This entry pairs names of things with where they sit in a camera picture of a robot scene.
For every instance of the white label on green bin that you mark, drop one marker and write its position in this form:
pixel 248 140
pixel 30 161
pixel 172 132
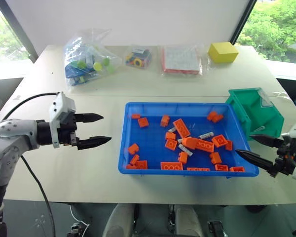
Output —
pixel 266 100

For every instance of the long orange block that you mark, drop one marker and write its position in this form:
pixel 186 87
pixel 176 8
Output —
pixel 181 128
pixel 206 145
pixel 171 166
pixel 198 169

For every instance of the green plastic bin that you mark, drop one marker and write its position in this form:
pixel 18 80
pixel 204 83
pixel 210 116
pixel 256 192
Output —
pixel 246 108

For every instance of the clear bag of green toys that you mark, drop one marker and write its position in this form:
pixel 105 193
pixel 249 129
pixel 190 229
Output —
pixel 86 64

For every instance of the bagged red white card stack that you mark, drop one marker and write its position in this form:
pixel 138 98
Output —
pixel 180 60

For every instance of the clear bag of colourful rings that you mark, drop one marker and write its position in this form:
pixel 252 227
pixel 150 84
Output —
pixel 138 58

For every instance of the yellow block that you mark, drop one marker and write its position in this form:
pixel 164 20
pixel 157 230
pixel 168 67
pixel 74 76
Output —
pixel 222 53

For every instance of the dark window frame post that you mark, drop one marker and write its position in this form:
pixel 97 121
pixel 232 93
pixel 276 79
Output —
pixel 17 29
pixel 244 19

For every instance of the grey rounded shape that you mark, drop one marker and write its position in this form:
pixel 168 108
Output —
pixel 187 221
pixel 119 221

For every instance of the small orange block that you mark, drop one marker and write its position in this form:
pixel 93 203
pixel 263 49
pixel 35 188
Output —
pixel 221 167
pixel 133 149
pixel 237 169
pixel 220 141
pixel 142 164
pixel 143 122
pixel 164 121
pixel 171 144
pixel 229 145
pixel 215 116
pixel 183 157
pixel 170 135
pixel 215 158
pixel 130 167
pixel 134 159

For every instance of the orange curved slope toy brick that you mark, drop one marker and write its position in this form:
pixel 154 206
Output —
pixel 189 143

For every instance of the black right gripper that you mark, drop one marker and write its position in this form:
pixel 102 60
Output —
pixel 287 158

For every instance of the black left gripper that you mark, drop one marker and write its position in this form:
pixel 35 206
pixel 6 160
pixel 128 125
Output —
pixel 67 127

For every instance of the blue plastic tray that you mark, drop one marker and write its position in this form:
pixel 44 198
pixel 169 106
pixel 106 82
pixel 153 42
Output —
pixel 153 148

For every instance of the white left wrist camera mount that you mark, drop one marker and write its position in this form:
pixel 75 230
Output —
pixel 61 103

